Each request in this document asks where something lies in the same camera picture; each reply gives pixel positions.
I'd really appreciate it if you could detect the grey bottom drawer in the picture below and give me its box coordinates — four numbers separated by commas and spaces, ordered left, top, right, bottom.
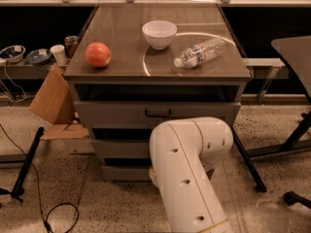
102, 165, 151, 182

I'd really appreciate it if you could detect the grey drawer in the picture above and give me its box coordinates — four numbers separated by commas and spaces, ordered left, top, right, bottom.
90, 138, 226, 160
102, 165, 151, 182
74, 101, 241, 129

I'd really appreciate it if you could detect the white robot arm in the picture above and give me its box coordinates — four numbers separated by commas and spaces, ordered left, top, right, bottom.
149, 117, 234, 233

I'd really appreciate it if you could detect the grey drawer cabinet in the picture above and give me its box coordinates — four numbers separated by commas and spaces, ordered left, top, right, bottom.
64, 3, 251, 166

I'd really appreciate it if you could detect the grey top drawer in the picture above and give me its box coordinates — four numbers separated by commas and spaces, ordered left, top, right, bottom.
74, 101, 241, 129

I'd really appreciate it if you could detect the grey middle drawer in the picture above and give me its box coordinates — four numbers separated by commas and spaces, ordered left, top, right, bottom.
90, 138, 226, 160

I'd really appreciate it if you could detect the clear plastic water bottle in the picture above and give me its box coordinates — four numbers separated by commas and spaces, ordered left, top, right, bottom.
174, 38, 226, 69

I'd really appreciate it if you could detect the red apple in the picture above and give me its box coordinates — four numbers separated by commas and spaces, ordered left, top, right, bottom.
86, 42, 112, 68

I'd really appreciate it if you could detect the brown cardboard box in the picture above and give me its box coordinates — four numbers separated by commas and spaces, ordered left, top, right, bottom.
29, 64, 88, 140

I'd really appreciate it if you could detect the dark glass jar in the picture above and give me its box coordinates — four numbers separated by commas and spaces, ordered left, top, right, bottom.
64, 36, 79, 58

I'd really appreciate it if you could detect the white paper cup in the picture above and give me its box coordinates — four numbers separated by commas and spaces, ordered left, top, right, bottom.
50, 45, 67, 66

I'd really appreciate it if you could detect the dark side table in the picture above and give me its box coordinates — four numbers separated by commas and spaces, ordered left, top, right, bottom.
271, 36, 311, 152

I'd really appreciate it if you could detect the white blue bowl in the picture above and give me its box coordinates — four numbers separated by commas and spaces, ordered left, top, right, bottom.
0, 45, 25, 64

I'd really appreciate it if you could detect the black caster foot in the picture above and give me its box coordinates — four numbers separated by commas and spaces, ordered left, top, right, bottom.
283, 191, 311, 209

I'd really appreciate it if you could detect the black left stand leg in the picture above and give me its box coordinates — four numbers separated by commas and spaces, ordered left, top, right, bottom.
11, 127, 44, 203

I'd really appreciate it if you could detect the black cable on floor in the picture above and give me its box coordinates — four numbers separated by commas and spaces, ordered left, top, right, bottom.
0, 123, 81, 233

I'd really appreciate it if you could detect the white cable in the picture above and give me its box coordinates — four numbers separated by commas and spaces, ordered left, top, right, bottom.
0, 61, 28, 105

